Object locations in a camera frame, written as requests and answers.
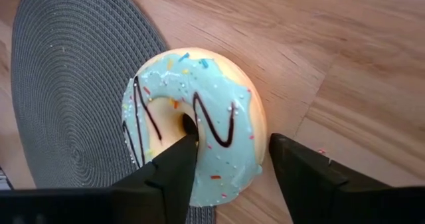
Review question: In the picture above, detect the grey round woven placemat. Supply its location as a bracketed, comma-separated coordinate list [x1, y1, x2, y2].
[11, 0, 216, 224]

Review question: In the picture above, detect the large mint frosted donut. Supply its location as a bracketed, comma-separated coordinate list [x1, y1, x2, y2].
[121, 47, 268, 207]

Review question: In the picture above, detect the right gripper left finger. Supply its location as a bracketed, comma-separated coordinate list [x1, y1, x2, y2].
[112, 133, 201, 224]

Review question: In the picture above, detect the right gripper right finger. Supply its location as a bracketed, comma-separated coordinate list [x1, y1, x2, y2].
[268, 133, 391, 224]

